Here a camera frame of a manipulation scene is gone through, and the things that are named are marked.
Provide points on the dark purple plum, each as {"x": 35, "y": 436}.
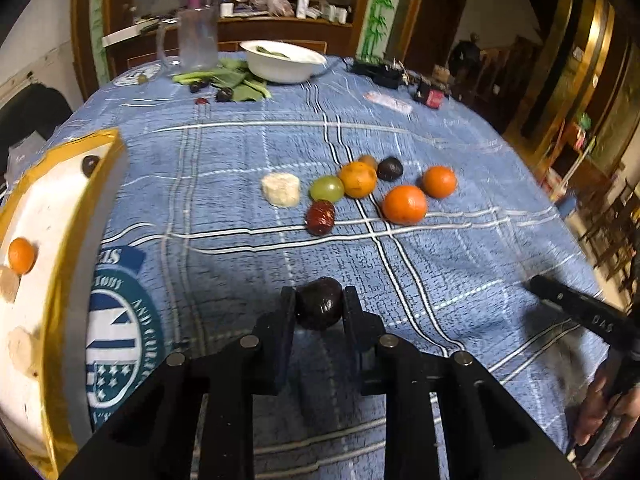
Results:
{"x": 90, "y": 166}
{"x": 320, "y": 304}
{"x": 390, "y": 168}
{"x": 224, "y": 94}
{"x": 197, "y": 85}

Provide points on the white bowl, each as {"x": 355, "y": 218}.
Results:
{"x": 282, "y": 70}

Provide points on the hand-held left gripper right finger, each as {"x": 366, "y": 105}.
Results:
{"x": 350, "y": 310}

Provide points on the crumpled clear plastic bag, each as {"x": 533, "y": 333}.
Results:
{"x": 265, "y": 0}

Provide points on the red jujube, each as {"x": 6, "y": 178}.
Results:
{"x": 320, "y": 217}

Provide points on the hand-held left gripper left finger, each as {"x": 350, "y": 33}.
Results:
{"x": 287, "y": 310}

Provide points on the green grape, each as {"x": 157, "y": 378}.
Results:
{"x": 327, "y": 188}

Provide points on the long white box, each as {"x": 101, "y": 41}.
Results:
{"x": 135, "y": 35}

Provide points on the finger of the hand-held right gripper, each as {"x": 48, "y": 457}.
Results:
{"x": 545, "y": 290}

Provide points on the black power adapter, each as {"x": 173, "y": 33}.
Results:
{"x": 375, "y": 71}

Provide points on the white foam box gold rim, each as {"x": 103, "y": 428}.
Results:
{"x": 45, "y": 210}

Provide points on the pale banana piece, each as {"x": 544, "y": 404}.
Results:
{"x": 22, "y": 350}
{"x": 7, "y": 284}

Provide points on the small brown longan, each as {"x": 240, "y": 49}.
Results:
{"x": 367, "y": 161}

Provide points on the white tube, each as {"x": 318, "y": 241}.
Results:
{"x": 303, "y": 2}

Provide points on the pink packet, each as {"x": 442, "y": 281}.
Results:
{"x": 387, "y": 101}

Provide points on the yellowish orange mandarin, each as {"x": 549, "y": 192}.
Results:
{"x": 357, "y": 179}

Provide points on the wooden partition cabinet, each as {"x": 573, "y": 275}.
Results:
{"x": 280, "y": 30}

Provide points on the clear glass pitcher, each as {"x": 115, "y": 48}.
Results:
{"x": 197, "y": 40}

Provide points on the green leafy vegetable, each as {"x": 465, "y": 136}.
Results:
{"x": 235, "y": 80}

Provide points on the wooden chair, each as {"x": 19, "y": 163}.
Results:
{"x": 612, "y": 230}

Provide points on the green leaves in bowl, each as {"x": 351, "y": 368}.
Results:
{"x": 272, "y": 52}

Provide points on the person's right hand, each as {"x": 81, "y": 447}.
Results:
{"x": 595, "y": 405}

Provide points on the black sofa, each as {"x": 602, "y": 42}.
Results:
{"x": 35, "y": 110}

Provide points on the round white banana slice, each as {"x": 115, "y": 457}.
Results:
{"x": 281, "y": 189}

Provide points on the dark bottle red label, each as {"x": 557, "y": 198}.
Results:
{"x": 431, "y": 95}

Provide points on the dark figure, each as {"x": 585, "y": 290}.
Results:
{"x": 467, "y": 62}

